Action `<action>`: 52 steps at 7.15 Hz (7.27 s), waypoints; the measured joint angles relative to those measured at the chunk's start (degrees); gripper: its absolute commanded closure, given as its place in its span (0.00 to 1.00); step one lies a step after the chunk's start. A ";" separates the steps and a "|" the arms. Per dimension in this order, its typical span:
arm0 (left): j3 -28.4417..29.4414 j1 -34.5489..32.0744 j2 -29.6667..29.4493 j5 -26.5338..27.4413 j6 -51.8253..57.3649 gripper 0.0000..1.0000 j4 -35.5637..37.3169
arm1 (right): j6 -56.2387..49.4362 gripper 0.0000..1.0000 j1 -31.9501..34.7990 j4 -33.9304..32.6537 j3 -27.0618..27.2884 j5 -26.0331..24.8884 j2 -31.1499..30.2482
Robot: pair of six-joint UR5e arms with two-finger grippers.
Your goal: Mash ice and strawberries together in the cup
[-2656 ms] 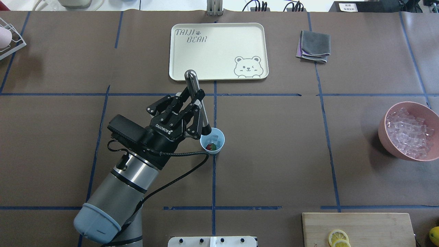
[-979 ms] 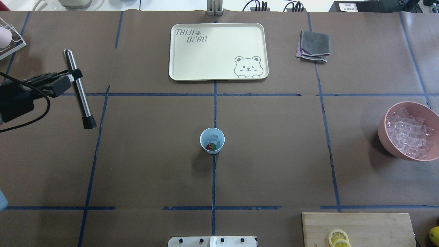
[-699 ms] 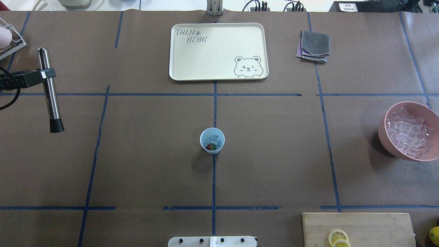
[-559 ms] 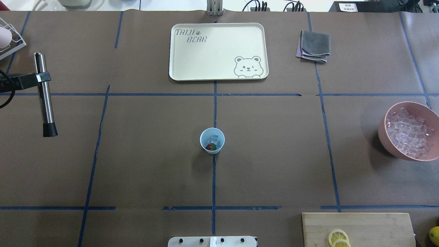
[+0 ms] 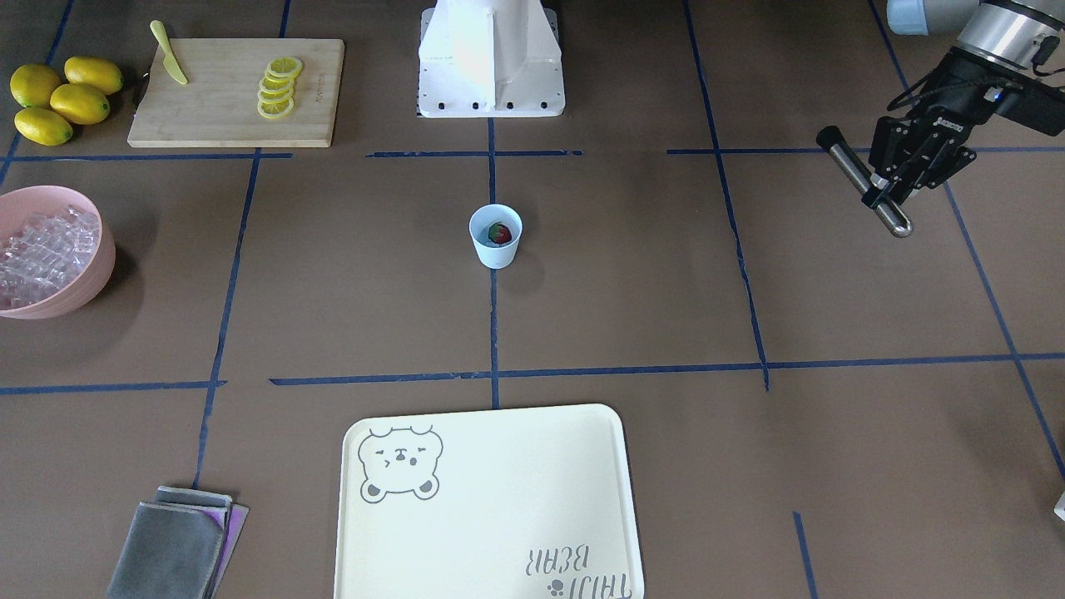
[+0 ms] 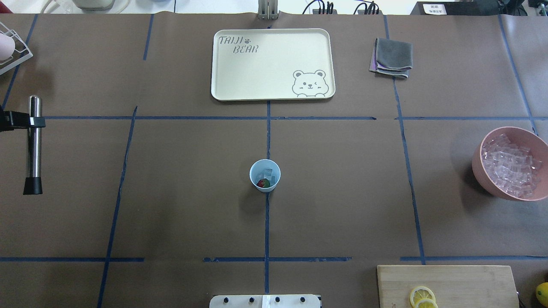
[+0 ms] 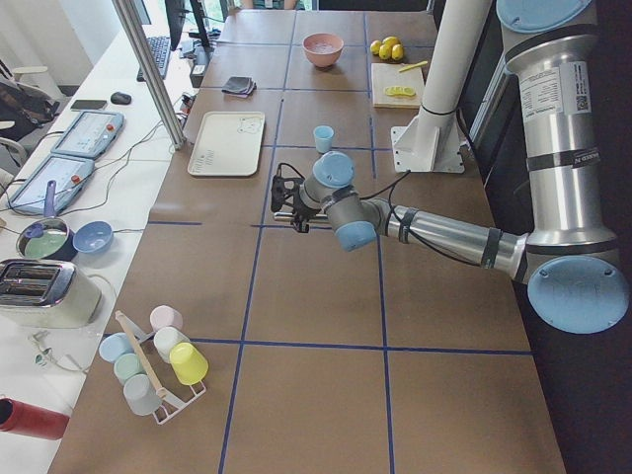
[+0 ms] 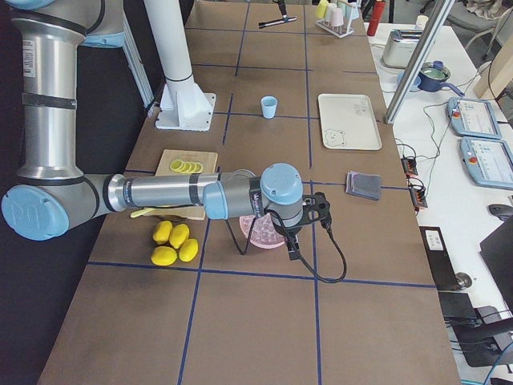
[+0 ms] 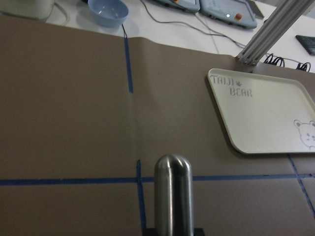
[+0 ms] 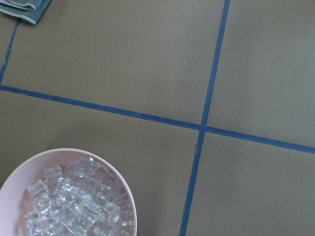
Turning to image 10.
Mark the pile of ice cubes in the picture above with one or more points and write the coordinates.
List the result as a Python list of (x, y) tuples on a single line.
[(84, 198)]

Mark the pink bowl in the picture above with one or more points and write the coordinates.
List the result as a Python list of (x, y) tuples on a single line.
[(15, 201)]

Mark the grey folded cloth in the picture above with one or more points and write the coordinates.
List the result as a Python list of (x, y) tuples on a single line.
[(28, 10)]

